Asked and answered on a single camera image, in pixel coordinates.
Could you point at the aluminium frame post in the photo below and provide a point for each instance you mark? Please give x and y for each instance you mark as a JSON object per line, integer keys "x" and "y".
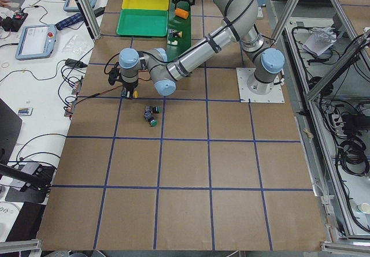
{"x": 89, "y": 19}

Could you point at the green plastic tray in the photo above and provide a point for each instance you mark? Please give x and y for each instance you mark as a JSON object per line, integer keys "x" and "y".
{"x": 143, "y": 23}

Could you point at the plain orange cylinder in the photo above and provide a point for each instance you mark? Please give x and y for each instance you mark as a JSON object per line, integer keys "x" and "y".
{"x": 184, "y": 14}

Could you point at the black power adapter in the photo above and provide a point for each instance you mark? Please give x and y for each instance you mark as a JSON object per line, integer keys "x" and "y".
{"x": 72, "y": 63}

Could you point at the teach pendant near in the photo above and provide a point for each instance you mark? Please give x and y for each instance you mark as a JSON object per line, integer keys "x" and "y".
{"x": 36, "y": 41}

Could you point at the blue plaid folded umbrella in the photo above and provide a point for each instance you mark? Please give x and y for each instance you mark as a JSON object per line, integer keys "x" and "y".
{"x": 69, "y": 21}

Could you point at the small green push button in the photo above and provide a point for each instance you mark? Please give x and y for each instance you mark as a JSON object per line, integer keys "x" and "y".
{"x": 153, "y": 109}

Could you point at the green conveyor belt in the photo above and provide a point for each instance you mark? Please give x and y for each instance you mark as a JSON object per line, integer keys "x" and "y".
{"x": 177, "y": 46}

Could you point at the large green push button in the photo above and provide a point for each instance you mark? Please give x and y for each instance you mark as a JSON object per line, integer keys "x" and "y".
{"x": 150, "y": 119}

